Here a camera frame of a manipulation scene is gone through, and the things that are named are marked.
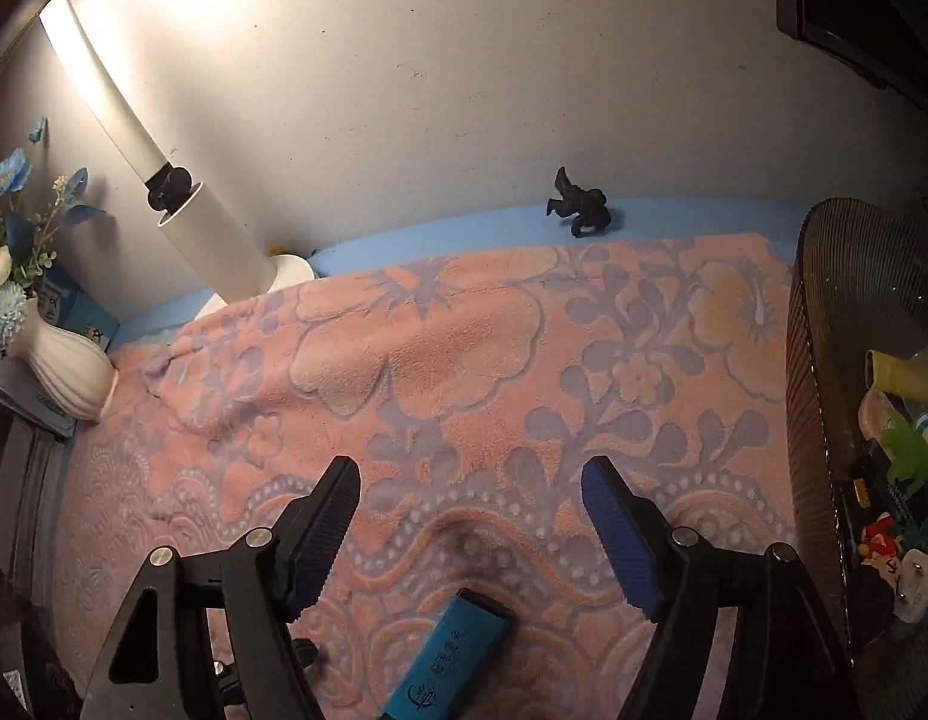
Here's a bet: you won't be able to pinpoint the pink floral blanket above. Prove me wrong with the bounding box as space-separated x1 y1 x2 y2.
47 231 840 720

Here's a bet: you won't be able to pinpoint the black wall television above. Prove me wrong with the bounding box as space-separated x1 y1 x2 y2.
770 0 928 91

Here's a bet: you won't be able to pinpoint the blue and white artificial flowers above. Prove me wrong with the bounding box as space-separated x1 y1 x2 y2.
0 116 109 361

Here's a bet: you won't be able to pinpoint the blue rectangular case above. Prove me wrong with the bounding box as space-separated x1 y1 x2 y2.
393 591 516 720

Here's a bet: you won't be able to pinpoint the yellow rectangular case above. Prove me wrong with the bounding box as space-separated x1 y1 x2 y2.
863 349 928 396

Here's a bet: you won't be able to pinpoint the white desk lamp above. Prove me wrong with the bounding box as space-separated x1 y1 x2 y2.
40 0 316 316

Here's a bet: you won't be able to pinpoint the brown ribbed glass bowl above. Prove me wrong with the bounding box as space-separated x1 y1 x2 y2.
785 197 928 720

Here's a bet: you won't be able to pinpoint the white ribbed vase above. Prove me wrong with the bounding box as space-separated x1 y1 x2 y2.
6 298 120 421

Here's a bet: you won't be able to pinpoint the bright green translucent toy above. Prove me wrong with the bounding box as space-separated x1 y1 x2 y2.
884 416 928 500

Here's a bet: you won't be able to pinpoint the black animal figurine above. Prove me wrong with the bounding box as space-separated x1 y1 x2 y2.
546 166 616 239

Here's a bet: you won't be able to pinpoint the white charger plug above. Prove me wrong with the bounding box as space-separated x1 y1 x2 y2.
894 549 928 623

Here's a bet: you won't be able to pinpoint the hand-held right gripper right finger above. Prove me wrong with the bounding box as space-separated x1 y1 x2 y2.
580 456 863 720

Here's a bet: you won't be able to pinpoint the blue printed box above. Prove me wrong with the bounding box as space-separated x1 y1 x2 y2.
36 262 120 350

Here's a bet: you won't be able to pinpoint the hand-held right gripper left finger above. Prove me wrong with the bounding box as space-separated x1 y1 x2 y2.
80 456 362 720

